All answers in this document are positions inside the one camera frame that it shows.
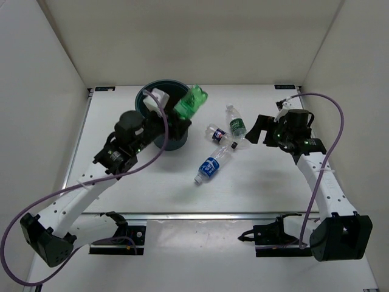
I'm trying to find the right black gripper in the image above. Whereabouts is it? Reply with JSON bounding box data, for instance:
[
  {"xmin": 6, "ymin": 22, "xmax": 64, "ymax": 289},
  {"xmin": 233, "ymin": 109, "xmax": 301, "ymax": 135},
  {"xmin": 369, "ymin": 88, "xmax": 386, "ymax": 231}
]
[{"xmin": 246, "ymin": 115, "xmax": 294, "ymax": 148}]

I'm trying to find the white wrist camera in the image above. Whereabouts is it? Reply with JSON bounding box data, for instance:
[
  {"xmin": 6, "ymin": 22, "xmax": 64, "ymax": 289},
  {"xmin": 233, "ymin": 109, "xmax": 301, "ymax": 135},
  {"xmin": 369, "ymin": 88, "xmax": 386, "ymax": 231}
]
[
  {"xmin": 143, "ymin": 88, "xmax": 170, "ymax": 113},
  {"xmin": 276, "ymin": 99, "xmax": 293, "ymax": 117}
]

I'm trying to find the clear bottle blue label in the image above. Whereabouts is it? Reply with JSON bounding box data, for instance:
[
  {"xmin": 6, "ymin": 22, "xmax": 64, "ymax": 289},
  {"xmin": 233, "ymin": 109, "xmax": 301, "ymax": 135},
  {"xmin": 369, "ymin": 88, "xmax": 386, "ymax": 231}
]
[{"xmin": 194, "ymin": 145, "xmax": 234, "ymax": 184}]

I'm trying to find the green plastic bottle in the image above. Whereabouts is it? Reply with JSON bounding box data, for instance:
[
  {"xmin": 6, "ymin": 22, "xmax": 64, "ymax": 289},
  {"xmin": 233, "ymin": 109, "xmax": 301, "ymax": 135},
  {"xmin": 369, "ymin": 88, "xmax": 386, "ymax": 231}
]
[{"xmin": 173, "ymin": 85, "xmax": 208, "ymax": 120}]

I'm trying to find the right black table label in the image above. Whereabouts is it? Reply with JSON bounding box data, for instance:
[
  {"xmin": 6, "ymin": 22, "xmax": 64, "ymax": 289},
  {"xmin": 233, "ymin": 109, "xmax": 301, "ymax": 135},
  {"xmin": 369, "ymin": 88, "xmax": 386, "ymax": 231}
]
[{"xmin": 274, "ymin": 85, "xmax": 295, "ymax": 90}]

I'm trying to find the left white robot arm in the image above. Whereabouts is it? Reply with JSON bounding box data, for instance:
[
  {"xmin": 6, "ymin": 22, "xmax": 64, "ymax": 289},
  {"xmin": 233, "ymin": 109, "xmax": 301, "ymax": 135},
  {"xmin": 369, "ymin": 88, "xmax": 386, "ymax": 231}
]
[{"xmin": 20, "ymin": 110, "xmax": 191, "ymax": 268}]

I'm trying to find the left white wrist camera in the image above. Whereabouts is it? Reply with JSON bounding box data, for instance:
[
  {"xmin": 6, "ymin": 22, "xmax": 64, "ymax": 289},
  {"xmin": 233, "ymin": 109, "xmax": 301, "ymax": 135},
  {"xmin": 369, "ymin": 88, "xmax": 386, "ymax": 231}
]
[{"xmin": 143, "ymin": 88, "xmax": 170, "ymax": 113}]

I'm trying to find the clear bottle green label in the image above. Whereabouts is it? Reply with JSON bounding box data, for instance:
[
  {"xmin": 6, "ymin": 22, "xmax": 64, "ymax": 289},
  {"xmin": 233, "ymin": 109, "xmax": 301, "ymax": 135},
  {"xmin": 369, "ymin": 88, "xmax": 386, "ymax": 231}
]
[{"xmin": 226, "ymin": 104, "xmax": 247, "ymax": 141}]

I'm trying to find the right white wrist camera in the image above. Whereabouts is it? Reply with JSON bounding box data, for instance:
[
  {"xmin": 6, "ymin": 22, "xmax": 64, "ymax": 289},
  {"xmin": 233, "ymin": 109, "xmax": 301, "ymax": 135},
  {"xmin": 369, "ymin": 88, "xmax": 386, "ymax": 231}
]
[{"xmin": 276, "ymin": 99, "xmax": 293, "ymax": 117}]

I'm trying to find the dark green plastic bin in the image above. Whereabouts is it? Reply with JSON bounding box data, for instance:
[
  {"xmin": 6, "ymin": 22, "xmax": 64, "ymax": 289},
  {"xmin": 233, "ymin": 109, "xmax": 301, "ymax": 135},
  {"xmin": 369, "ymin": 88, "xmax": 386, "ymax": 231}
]
[{"xmin": 135, "ymin": 79, "xmax": 189, "ymax": 151}]

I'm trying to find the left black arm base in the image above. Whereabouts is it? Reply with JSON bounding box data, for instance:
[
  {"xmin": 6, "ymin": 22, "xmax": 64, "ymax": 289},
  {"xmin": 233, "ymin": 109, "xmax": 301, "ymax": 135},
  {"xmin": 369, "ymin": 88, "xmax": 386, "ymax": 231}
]
[{"xmin": 89, "ymin": 212, "xmax": 146, "ymax": 256}]

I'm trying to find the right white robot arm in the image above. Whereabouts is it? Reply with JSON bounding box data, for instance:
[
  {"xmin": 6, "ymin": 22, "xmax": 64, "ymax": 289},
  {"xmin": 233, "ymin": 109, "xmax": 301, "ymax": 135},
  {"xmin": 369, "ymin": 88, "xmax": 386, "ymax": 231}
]
[{"xmin": 246, "ymin": 109, "xmax": 373, "ymax": 262}]

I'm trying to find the left black table label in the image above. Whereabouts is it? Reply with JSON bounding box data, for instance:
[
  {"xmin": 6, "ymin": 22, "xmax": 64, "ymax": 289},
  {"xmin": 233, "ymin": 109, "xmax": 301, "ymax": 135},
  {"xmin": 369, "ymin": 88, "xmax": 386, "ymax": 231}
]
[{"xmin": 94, "ymin": 86, "xmax": 115, "ymax": 92}]

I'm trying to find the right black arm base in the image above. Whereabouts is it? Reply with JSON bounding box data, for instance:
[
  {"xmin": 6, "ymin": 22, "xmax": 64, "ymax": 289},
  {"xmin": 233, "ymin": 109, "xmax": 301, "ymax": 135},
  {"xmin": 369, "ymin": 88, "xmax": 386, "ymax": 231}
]
[{"xmin": 238, "ymin": 213, "xmax": 312, "ymax": 258}]

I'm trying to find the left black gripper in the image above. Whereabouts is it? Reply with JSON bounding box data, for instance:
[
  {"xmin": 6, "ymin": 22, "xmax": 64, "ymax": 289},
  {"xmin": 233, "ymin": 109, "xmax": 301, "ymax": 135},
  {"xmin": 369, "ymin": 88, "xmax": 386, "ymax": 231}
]
[{"xmin": 131, "ymin": 106, "xmax": 191, "ymax": 154}]

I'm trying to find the black table label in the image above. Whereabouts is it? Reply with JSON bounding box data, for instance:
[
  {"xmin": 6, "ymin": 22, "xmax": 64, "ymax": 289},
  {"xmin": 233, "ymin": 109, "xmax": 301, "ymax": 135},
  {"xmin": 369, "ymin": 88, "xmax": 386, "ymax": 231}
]
[
  {"xmin": 94, "ymin": 86, "xmax": 115, "ymax": 92},
  {"xmin": 274, "ymin": 85, "xmax": 295, "ymax": 90}
]

